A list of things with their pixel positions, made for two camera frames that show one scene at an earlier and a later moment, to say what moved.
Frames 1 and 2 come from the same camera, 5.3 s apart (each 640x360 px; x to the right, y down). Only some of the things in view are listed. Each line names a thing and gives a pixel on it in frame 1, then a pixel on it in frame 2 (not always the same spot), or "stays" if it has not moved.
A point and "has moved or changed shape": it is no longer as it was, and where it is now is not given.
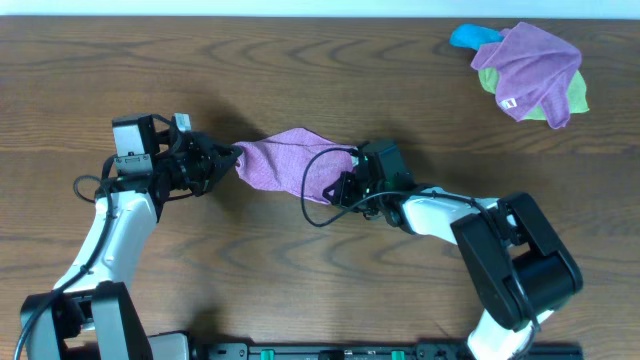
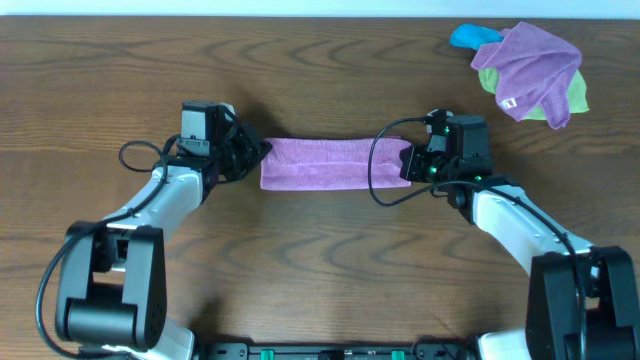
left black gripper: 209,163 to 245,154
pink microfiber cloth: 279,162 has moved or changed shape
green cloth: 578,103 stays
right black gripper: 336,186 to 411,170
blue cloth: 472,36 stays
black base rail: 377,351 stays
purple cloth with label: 531,70 stays
